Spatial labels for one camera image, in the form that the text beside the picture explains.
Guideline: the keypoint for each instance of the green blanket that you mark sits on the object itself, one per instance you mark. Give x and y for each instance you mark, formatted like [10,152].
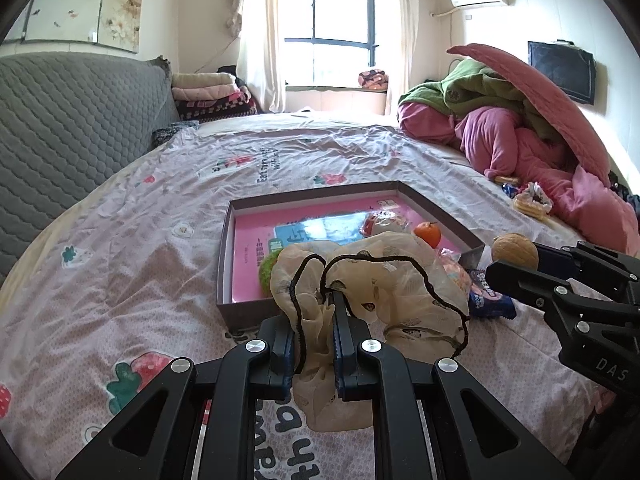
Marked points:
[465,87]

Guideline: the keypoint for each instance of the pink folded blanket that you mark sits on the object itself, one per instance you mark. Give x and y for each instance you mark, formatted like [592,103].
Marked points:
[205,94]

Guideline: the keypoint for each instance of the brown walnut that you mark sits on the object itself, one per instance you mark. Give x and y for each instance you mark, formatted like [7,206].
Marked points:
[512,251]

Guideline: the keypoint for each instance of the floral cushion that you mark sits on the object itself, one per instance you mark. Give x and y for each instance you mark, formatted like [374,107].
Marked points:
[373,79]

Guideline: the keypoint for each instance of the pink quilt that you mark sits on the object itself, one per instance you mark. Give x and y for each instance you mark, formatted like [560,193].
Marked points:
[500,135]

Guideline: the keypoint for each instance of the beige folded blanket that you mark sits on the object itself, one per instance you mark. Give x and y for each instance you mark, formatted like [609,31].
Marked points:
[202,80]

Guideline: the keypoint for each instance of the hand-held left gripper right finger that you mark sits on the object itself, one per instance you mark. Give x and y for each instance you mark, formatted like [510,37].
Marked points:
[341,345]

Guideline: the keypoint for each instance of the pastel candy packet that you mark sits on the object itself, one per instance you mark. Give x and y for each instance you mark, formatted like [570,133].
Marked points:
[454,272]

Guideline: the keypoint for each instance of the floral wall painting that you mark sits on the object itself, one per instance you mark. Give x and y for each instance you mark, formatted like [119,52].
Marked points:
[120,5]

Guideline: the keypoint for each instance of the green hair scrunchie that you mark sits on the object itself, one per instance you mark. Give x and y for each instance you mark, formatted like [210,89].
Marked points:
[266,271]

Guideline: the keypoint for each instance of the blue cookie packet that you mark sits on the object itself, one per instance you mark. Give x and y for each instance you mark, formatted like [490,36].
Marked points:
[487,300]

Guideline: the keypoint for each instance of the orange mandarin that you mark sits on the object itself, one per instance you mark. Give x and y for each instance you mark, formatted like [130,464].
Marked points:
[427,234]

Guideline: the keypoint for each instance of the beige mesh cloth black trim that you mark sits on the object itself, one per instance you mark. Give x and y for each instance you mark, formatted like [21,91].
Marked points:
[400,270]

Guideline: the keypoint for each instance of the colourful hair scrunchie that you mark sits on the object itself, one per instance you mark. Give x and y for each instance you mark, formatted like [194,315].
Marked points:
[539,195]

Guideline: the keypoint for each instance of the pink book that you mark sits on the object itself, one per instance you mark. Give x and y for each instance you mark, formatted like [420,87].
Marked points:
[260,240]

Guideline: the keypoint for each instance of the grey quilted headboard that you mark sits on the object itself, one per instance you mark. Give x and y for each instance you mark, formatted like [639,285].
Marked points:
[65,125]

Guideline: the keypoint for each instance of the dark framed window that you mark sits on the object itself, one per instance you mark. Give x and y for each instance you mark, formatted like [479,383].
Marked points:
[342,60]

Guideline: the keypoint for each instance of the floral bed sheet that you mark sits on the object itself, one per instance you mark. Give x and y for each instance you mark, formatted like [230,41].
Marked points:
[150,260]

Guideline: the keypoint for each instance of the yellow biscuit packet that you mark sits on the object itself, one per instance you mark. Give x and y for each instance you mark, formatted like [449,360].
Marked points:
[505,179]
[525,208]

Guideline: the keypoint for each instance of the small blue packet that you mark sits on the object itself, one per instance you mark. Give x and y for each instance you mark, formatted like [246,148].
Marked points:
[510,190]

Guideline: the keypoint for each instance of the dark checkered folded blanket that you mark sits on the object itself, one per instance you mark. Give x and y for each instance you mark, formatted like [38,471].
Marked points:
[215,109]

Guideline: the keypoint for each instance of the cream curtain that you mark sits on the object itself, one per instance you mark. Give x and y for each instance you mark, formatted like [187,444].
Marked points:
[405,35]
[260,35]

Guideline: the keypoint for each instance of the red snack packet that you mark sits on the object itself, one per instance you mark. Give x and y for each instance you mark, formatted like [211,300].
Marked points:
[387,222]

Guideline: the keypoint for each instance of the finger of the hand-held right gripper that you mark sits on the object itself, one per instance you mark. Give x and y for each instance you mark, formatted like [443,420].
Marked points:
[555,258]
[520,280]

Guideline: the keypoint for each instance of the grey cardboard box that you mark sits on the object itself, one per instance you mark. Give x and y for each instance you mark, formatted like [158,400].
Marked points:
[225,260]

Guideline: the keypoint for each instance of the black wall television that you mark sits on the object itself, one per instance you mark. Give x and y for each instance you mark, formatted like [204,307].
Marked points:
[562,70]

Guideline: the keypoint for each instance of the dark patterned cloth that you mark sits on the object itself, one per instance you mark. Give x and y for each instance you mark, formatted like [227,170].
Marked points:
[170,134]

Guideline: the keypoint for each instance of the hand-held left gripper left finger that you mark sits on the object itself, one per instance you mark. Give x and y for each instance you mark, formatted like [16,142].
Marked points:
[286,355]

